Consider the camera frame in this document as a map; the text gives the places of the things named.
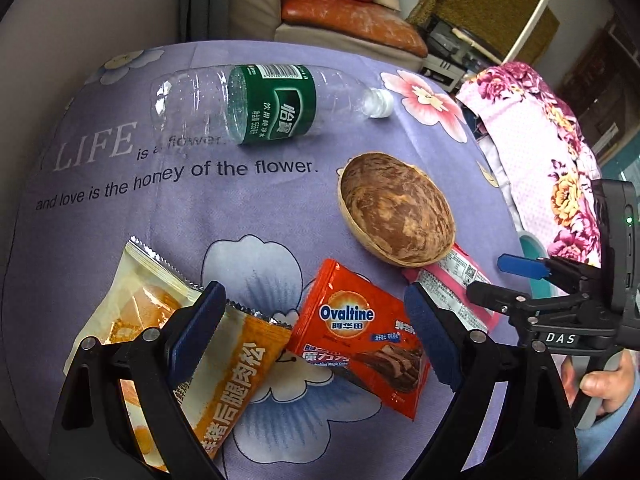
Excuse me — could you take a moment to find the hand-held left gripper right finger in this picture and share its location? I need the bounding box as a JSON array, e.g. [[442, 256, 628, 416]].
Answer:
[[404, 282, 583, 480]]

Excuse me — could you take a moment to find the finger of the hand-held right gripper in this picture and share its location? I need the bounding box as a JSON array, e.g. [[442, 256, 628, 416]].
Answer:
[[466, 280, 546, 323], [497, 254, 601, 291]]

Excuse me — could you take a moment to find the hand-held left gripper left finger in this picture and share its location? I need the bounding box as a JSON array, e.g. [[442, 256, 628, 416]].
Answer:
[[47, 281, 228, 480]]

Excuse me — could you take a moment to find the pink snack packet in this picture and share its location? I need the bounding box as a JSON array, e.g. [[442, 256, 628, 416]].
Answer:
[[402, 242, 506, 333]]

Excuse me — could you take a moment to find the yellow orange snack packet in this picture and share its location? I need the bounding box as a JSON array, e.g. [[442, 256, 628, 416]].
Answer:
[[67, 236, 293, 478]]

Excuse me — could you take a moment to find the orange wafer packet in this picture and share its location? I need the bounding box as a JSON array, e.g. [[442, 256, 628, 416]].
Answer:
[[290, 258, 432, 421]]

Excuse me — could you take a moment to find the brown coconut shell half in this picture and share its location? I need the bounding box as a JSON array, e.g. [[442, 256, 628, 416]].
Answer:
[[336, 152, 457, 267]]

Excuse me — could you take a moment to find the clear bottle with green label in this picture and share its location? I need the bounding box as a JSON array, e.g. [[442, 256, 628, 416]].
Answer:
[[150, 63, 396, 147]]

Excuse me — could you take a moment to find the person's right hand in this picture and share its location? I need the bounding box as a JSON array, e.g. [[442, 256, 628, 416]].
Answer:
[[560, 350, 638, 426]]

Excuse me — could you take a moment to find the pink floral blanket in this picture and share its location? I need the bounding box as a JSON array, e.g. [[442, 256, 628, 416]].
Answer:
[[456, 61, 608, 271]]

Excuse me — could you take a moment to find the purple floral blanket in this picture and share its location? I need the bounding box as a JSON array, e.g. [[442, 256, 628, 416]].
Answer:
[[0, 40, 538, 480]]

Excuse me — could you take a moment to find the dark wooden cabinet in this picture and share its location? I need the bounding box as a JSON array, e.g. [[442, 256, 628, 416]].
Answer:
[[555, 0, 640, 171]]

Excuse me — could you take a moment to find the silver media player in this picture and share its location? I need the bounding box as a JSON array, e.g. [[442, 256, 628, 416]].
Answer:
[[420, 50, 468, 92]]

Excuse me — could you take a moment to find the black media device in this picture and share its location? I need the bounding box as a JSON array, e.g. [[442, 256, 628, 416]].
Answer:
[[427, 15, 488, 61]]

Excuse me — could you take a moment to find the white pole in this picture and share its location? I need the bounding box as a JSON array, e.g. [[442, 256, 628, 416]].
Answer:
[[505, 0, 553, 63]]

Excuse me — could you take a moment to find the yellow patterned cloth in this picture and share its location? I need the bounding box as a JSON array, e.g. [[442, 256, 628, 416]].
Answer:
[[405, 0, 561, 66]]

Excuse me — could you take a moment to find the orange seat cushion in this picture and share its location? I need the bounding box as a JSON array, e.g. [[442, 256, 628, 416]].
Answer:
[[280, 0, 430, 56]]

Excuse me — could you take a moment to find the grey blue curtain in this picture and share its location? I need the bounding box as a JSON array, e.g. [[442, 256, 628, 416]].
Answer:
[[177, 0, 236, 43]]

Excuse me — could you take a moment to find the cream sofa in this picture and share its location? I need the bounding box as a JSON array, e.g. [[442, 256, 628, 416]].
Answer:
[[227, 0, 426, 68]]

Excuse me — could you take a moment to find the grey headboard panel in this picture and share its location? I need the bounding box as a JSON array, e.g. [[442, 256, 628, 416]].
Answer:
[[0, 0, 183, 111]]

